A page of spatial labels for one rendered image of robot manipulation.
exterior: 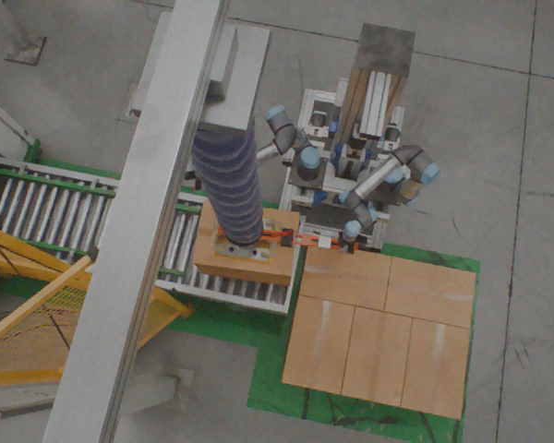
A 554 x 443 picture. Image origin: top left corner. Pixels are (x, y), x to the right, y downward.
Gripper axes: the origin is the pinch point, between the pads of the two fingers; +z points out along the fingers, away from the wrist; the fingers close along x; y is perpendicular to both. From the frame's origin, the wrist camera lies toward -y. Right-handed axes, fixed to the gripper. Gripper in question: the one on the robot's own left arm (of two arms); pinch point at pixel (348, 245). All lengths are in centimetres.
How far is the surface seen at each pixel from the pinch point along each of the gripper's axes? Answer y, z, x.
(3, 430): 104, -133, 101
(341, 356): -10, 67, 60
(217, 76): 54, -176, 10
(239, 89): 49, -167, 8
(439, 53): -80, 118, -224
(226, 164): 56, -128, 13
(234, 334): 69, 121, 52
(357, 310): -18, 67, 28
